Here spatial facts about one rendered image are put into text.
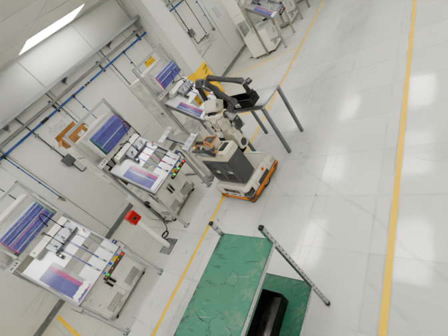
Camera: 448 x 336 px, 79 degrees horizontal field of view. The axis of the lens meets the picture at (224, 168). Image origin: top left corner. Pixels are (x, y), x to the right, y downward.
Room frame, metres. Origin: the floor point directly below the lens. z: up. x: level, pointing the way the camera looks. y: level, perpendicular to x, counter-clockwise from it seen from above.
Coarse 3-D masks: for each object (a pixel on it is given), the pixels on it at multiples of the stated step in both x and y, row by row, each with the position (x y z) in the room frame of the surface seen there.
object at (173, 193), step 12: (168, 180) 3.72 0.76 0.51; (180, 180) 3.80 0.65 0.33; (144, 192) 3.69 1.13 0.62; (168, 192) 3.63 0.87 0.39; (180, 192) 3.71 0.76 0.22; (132, 204) 3.97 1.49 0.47; (156, 204) 3.47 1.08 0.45; (168, 204) 3.55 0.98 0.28; (180, 204) 3.63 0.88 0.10; (168, 216) 3.46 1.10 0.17
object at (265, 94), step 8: (264, 88) 3.36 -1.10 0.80; (272, 88) 3.19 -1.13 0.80; (280, 88) 3.16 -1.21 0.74; (264, 96) 3.16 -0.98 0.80; (272, 96) 3.07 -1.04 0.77; (256, 104) 3.13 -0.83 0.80; (264, 104) 2.99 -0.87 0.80; (288, 104) 3.15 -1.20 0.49; (240, 112) 3.31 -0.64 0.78; (264, 112) 2.97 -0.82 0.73; (256, 120) 3.76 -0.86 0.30; (272, 120) 2.97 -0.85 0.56; (296, 120) 3.15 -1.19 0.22; (264, 128) 3.74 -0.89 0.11; (280, 136) 2.96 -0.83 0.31; (248, 144) 3.55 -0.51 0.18; (288, 152) 2.98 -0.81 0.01
